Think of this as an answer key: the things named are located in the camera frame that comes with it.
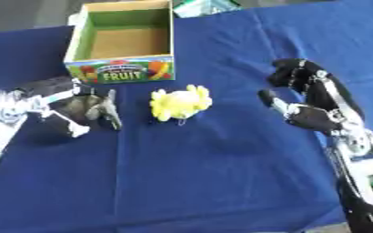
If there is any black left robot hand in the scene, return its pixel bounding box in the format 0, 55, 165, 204
21, 76, 93, 139

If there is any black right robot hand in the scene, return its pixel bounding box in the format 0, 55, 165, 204
257, 57, 368, 137

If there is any cardboard box with green inside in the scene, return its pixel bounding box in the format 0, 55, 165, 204
62, 0, 177, 86

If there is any grey soft toy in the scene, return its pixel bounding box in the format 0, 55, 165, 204
51, 88, 125, 131

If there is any yellow and white soft toy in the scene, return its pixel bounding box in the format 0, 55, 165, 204
148, 84, 214, 123

